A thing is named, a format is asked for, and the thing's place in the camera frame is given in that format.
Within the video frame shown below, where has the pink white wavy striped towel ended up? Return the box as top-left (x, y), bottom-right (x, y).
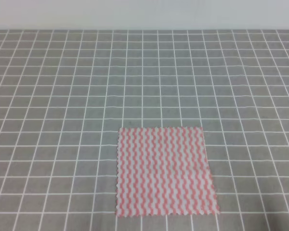
top-left (116, 127), bottom-right (220, 217)

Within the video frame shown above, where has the grey grid tablecloth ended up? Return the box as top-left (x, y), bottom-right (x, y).
top-left (0, 29), bottom-right (289, 231)

